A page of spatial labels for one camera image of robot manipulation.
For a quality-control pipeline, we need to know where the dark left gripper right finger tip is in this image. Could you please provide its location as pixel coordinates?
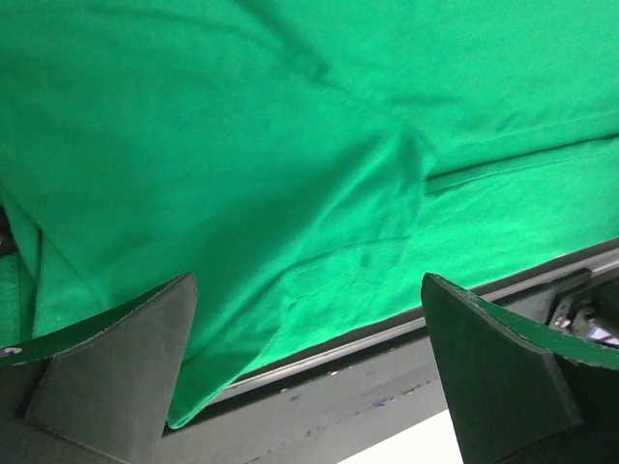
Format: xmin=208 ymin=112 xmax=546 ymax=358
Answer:
xmin=422 ymin=274 xmax=618 ymax=463

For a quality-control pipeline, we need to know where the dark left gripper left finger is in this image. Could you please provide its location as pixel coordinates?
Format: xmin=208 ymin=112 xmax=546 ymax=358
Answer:
xmin=1 ymin=274 xmax=197 ymax=463

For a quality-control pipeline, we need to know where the green t shirt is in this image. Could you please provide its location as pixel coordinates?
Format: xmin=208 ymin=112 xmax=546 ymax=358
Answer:
xmin=1 ymin=1 xmax=618 ymax=428

